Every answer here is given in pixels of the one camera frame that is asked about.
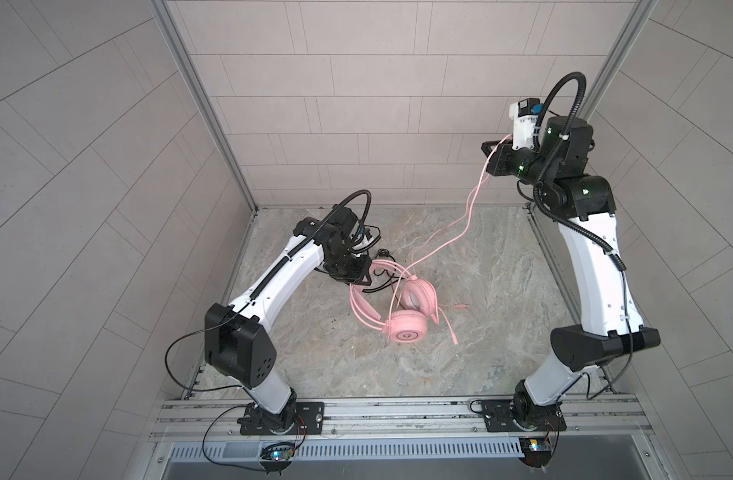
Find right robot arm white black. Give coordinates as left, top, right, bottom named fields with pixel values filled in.
left=481, top=72, right=661, bottom=432

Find right circuit board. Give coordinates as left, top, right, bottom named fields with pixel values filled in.
left=519, top=437, right=553, bottom=468

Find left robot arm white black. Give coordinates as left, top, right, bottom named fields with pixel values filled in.
left=192, top=189, right=379, bottom=434

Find white black headphones with cable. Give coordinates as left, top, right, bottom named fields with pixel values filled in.
left=350, top=224, right=403, bottom=295

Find white vent grille strip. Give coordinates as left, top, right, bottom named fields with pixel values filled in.
left=170, top=437, right=524, bottom=463

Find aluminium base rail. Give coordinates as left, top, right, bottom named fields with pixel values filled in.
left=150, top=395, right=653, bottom=441

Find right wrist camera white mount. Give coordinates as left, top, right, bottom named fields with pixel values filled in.
left=508, top=98, right=542, bottom=150

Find circuit board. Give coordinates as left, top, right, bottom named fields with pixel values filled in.
left=519, top=437, right=553, bottom=468
left=260, top=442, right=296, bottom=462

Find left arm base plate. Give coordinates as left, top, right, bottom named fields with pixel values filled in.
left=238, top=401, right=326, bottom=436

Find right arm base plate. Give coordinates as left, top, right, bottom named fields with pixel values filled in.
left=471, top=397, right=566, bottom=433

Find pink headphones with cable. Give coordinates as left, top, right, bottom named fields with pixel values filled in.
left=350, top=169, right=487, bottom=344

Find left circuit board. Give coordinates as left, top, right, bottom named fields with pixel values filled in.
left=260, top=442, right=296, bottom=462

